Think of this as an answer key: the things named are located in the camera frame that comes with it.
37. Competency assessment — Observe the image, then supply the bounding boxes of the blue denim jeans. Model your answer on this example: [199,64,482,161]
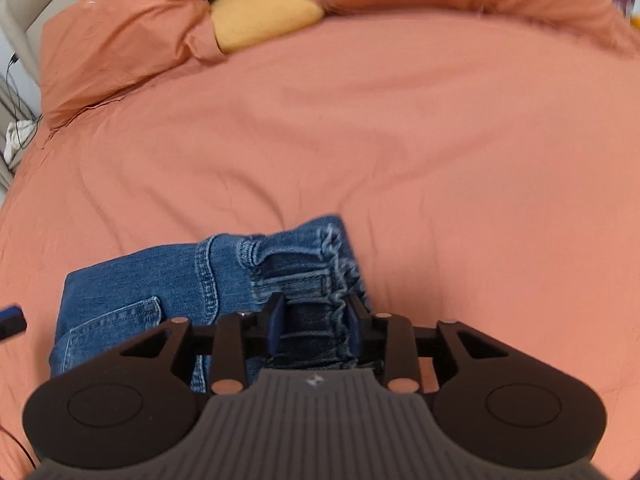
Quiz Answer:
[49,216,366,378]

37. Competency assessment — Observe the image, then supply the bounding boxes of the white cloth on nightstand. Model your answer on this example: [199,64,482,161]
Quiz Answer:
[3,119,38,166]

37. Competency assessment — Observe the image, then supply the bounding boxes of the orange bed sheet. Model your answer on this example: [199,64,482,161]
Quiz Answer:
[1,10,639,479]

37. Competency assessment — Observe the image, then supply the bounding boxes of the left orange pillow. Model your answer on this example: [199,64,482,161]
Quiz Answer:
[40,0,224,130]

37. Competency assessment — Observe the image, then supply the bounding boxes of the yellow cushion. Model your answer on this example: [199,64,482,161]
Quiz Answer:
[209,0,324,54]

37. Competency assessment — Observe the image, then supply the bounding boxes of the charger cable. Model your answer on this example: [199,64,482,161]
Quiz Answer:
[3,52,44,151]

